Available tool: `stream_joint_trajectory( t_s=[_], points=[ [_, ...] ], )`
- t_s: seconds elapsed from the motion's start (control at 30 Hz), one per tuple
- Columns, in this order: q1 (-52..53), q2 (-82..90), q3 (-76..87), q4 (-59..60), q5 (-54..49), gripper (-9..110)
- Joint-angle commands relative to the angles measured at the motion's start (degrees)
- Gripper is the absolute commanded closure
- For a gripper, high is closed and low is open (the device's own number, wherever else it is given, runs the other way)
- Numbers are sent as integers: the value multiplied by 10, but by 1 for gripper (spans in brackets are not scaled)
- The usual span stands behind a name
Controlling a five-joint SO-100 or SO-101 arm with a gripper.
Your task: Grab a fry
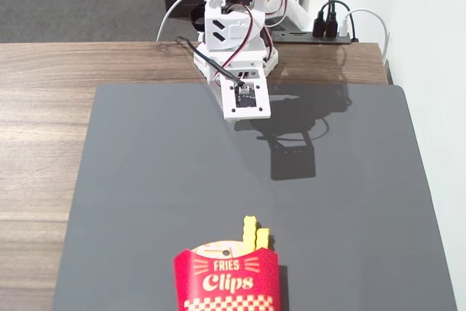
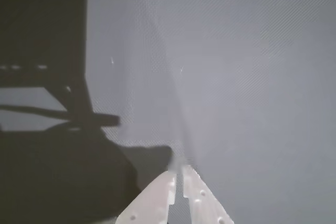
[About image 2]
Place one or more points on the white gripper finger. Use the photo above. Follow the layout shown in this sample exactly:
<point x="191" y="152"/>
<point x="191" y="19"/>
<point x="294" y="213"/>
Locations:
<point x="149" y="203"/>
<point x="202" y="203"/>

